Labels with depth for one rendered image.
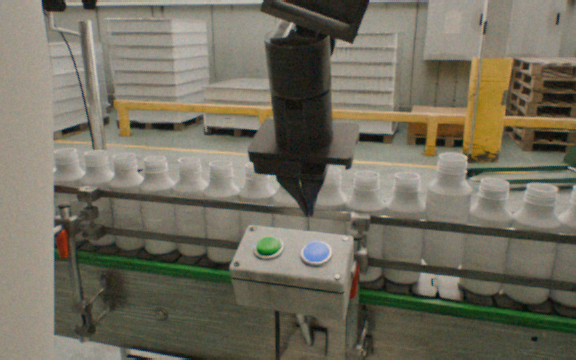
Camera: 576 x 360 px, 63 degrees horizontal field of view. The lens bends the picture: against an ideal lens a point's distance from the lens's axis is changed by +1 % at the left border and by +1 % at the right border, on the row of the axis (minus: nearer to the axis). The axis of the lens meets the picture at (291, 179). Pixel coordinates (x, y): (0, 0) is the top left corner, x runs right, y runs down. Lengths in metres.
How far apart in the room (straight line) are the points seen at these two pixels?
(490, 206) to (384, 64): 5.32
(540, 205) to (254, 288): 0.39
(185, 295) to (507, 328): 0.49
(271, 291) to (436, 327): 0.27
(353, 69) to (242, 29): 2.73
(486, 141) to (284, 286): 4.78
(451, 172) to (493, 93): 4.53
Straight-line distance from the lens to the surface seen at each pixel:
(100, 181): 0.87
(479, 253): 0.72
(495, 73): 5.17
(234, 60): 8.27
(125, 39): 7.13
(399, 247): 0.71
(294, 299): 0.58
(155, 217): 0.81
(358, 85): 6.05
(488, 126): 5.24
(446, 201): 0.68
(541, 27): 7.51
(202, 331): 0.85
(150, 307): 0.87
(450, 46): 7.37
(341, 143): 0.45
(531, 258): 0.72
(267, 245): 0.58
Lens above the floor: 1.37
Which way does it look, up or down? 18 degrees down
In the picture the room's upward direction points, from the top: straight up
